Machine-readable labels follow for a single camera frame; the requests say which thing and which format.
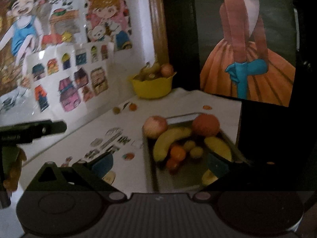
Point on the yellow plastic fruit bowl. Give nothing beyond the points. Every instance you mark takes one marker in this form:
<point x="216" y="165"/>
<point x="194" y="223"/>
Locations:
<point x="152" y="89"/>

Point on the large red tomato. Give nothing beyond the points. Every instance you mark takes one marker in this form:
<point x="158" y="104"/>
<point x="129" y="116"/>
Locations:
<point x="206" y="125"/>

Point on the cartoon children poster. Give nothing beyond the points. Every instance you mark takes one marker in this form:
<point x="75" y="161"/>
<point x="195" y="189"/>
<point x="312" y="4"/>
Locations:
<point x="31" y="26"/>

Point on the person's hand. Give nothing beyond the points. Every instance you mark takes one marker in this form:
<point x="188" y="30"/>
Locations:
<point x="11" y="183"/>

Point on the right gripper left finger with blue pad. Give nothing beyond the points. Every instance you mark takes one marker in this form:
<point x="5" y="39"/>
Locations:
<point x="92" y="174"/>

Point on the brown wooden post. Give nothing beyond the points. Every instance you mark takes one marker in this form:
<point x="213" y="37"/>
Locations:
<point x="159" y="32"/>

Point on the small orange tangerine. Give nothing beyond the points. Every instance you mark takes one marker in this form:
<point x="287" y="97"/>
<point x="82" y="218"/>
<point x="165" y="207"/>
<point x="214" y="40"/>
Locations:
<point x="178" y="153"/>

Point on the metal baking tray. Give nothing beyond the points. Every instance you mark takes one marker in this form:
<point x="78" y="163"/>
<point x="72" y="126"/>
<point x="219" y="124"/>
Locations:
<point x="188" y="176"/>

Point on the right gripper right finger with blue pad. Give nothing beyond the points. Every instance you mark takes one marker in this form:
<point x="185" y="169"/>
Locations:
<point x="240" y="181"/>

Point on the orange dress girl painting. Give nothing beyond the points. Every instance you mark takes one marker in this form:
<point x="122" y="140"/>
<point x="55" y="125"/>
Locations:
<point x="241" y="65"/>

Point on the houses drawing paper sheet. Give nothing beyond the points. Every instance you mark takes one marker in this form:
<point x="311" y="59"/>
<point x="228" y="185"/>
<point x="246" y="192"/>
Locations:
<point x="69" y="82"/>

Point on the small yellow green fruit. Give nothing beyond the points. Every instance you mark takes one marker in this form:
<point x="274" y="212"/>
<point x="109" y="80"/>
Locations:
<point x="188" y="145"/>

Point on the banana in yellow bowl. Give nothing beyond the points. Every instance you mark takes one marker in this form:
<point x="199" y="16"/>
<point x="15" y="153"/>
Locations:
<point x="149" y="71"/>

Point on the red cherry tomato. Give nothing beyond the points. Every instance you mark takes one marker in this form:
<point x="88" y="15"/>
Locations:
<point x="172" y="164"/>

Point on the red yellow striped apple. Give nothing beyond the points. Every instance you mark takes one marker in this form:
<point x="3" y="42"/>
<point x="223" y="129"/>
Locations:
<point x="154" y="126"/>

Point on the orange fruit in bowl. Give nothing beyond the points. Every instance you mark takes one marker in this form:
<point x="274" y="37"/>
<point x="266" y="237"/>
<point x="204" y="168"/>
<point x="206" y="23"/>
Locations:
<point x="167" y="70"/>

